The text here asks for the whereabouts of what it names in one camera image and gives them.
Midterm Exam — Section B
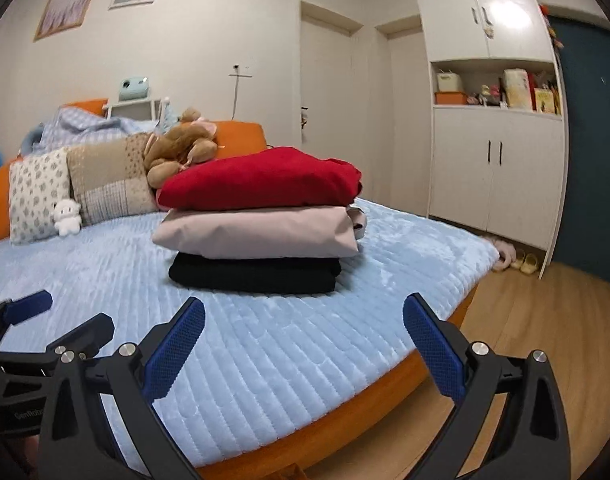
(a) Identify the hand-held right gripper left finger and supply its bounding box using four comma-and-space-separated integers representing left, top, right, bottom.
37, 296, 207, 480

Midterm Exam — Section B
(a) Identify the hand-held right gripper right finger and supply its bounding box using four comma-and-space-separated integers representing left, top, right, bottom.
402, 292, 572, 480

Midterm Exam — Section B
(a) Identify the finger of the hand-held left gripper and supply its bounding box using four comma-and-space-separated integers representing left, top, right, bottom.
0, 289, 54, 349
0, 312, 116, 376

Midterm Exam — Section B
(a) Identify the red sweater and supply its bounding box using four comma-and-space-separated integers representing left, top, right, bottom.
156, 146, 363, 211

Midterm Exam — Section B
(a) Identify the white plush sheep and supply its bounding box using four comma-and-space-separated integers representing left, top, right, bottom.
53, 199, 83, 237

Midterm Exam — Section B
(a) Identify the black garment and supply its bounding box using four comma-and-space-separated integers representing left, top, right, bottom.
168, 252, 343, 295

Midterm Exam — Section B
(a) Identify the light blue quilted blanket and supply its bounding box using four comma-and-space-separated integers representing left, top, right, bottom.
0, 197, 500, 473

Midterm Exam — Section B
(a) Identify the floral print pillow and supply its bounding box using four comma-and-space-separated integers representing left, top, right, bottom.
9, 147, 72, 246

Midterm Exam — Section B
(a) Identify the pink fluffy slipper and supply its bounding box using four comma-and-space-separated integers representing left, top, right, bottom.
486, 238, 516, 272

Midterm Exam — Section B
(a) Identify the pink garment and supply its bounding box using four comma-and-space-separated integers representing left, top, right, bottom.
152, 205, 368, 261

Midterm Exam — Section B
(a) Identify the beige patchwork pillow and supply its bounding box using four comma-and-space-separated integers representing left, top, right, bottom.
66, 132, 160, 227

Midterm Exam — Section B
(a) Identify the grey-blue neck pillow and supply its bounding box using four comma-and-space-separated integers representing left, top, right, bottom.
20, 126, 44, 155

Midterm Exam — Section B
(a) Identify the white wardrobe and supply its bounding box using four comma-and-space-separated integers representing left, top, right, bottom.
411, 0, 570, 281

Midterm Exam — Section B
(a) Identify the blue checkered quilt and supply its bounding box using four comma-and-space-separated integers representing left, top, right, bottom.
17, 106, 160, 158

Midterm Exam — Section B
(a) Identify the brown teddy bear plush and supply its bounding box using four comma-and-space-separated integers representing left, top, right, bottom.
144, 121, 220, 187

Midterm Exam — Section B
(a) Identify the orange cushion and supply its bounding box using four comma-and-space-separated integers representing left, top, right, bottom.
65, 99, 109, 117

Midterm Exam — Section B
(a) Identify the white stand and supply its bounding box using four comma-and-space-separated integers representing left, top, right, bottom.
103, 97, 164, 122

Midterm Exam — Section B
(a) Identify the white door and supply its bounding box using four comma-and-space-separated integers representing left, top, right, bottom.
375, 15, 432, 218
300, 1, 364, 181

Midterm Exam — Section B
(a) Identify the mint green projector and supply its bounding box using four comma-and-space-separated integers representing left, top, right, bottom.
117, 76, 150, 103

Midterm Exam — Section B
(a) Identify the yellow book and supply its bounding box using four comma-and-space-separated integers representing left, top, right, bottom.
534, 87, 560, 113

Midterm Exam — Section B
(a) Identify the white and yellow package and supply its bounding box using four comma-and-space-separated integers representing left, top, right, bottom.
502, 68, 530, 110

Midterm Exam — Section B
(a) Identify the wooden framed picture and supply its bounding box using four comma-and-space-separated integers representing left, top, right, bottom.
33, 0, 104, 42

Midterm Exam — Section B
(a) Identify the hanging ornament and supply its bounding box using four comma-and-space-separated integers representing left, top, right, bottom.
540, 4, 564, 52

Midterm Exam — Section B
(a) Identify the orange bed frame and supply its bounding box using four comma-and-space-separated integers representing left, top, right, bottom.
0, 99, 478, 480

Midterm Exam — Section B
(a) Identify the black wall cable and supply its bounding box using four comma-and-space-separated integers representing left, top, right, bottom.
229, 74, 254, 122

